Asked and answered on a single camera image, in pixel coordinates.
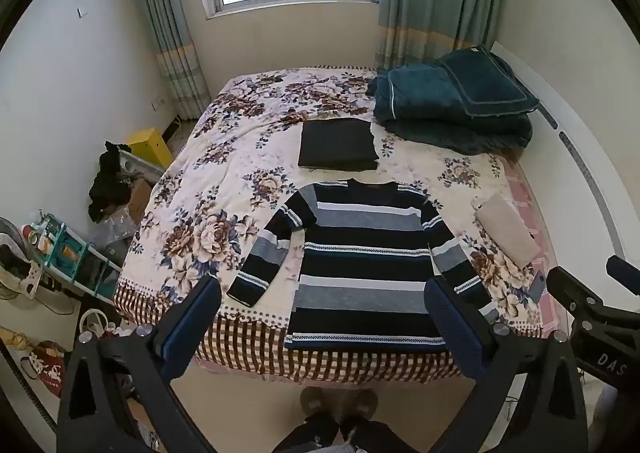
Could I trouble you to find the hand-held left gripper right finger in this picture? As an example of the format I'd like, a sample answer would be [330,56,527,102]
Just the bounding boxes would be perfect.
[423,277,588,453]

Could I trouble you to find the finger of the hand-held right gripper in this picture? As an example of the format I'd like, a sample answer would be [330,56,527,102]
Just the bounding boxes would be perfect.
[546,267,603,320]
[606,255,640,295]

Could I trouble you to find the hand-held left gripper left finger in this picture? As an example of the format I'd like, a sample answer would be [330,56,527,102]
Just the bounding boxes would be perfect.
[56,274,222,453]

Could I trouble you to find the striped knit sweater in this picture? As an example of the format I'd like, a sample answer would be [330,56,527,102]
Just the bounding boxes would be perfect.
[226,178,501,353]

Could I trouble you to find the black clothes pile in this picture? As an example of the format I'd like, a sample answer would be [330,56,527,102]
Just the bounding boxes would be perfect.
[88,142,133,222]

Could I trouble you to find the grey-blue phone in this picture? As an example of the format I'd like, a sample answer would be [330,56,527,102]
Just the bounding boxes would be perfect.
[529,270,548,304]

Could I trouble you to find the beige folded cloth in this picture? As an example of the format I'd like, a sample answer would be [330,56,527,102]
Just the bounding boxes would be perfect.
[472,193,541,268]

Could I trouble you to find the pink checked bed sheet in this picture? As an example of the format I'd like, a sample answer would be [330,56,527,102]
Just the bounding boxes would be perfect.
[500,153,571,339]

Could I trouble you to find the person's right slipper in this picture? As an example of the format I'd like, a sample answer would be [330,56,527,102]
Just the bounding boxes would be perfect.
[352,389,379,416]

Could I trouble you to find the person's slipper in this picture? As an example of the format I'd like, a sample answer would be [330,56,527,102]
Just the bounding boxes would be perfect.
[352,389,379,416]
[300,387,331,416]

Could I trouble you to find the clear plastic bag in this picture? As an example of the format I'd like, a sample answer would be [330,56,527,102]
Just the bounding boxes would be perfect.
[92,212,139,260]

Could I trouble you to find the white headboard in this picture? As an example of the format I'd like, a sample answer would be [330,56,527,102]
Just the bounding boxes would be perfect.
[490,40,640,274]

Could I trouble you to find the person's right leg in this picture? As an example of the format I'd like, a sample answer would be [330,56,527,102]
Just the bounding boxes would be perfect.
[340,414,401,453]

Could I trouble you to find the cardboard box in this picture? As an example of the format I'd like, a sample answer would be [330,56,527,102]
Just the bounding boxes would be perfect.
[127,178,153,224]

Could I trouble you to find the teal storage rack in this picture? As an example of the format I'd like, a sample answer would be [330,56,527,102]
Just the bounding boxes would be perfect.
[27,213,123,304]

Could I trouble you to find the person's left slipper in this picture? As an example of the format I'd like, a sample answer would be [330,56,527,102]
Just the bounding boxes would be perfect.
[300,387,331,416]

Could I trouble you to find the red printed bag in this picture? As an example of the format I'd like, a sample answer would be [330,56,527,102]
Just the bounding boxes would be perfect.
[29,340,67,399]

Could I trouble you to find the white fan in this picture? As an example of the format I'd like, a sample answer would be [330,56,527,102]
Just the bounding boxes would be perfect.
[0,218,37,301]

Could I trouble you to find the yellow box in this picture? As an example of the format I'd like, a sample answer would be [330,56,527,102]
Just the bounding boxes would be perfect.
[125,128,171,168]

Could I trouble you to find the floral bed blanket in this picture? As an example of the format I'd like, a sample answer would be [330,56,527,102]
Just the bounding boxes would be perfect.
[112,65,546,381]

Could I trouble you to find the black folded garment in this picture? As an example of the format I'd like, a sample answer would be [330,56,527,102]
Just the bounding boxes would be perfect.
[298,119,379,172]

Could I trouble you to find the teal pillow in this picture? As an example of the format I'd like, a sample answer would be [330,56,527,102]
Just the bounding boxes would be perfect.
[439,45,541,118]

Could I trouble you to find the teal folded quilt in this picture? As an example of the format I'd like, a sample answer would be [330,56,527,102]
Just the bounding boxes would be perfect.
[366,64,533,154]

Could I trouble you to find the long grey-blue striped curtain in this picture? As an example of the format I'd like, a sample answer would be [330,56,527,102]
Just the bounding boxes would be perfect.
[127,0,212,121]

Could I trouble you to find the silver metal frame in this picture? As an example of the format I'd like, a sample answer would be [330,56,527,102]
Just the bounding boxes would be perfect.
[120,155,167,180]

